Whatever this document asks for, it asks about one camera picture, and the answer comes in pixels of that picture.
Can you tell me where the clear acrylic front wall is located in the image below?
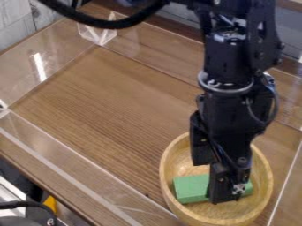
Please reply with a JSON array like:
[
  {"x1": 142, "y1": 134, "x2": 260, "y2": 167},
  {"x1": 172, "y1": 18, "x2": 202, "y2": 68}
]
[{"x1": 0, "y1": 106, "x2": 184, "y2": 226}]

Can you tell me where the clear acrylic corner bracket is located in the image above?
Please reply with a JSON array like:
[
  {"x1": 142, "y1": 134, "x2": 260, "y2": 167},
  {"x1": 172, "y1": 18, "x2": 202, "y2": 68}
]
[{"x1": 75, "y1": 11, "x2": 117, "y2": 47}]

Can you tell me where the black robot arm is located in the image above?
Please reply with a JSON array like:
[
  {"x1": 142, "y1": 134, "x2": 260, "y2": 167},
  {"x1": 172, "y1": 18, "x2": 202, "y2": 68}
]
[{"x1": 187, "y1": 0, "x2": 285, "y2": 204}]

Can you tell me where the black cable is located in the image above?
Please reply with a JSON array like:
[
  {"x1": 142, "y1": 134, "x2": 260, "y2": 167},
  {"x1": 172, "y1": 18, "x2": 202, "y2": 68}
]
[{"x1": 36, "y1": 0, "x2": 166, "y2": 30}]

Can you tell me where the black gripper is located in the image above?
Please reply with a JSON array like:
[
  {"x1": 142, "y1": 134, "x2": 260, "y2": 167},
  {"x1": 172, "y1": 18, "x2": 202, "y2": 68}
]
[{"x1": 188, "y1": 85, "x2": 279, "y2": 206}]

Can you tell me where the green rectangular block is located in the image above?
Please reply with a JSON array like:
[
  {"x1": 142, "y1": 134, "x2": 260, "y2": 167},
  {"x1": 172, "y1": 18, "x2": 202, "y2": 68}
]
[{"x1": 171, "y1": 173, "x2": 254, "y2": 205}]

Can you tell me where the light wooden bowl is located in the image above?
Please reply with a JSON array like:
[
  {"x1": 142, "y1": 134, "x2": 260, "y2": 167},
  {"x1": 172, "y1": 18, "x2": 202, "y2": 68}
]
[{"x1": 159, "y1": 133, "x2": 274, "y2": 226}]

